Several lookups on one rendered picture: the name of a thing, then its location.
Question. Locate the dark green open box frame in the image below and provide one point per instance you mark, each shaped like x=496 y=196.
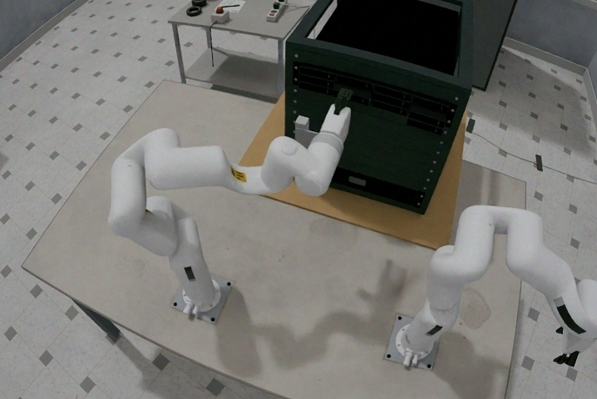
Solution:
x=382 y=158

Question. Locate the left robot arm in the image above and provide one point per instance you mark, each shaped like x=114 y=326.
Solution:
x=158 y=223

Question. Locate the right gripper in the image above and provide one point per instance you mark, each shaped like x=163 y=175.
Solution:
x=572 y=344

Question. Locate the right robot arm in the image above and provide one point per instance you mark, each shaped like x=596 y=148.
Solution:
x=470 y=257

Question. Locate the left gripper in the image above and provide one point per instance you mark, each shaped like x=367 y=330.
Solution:
x=337 y=122

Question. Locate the tan flat board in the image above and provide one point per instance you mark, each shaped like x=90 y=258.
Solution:
x=431 y=230

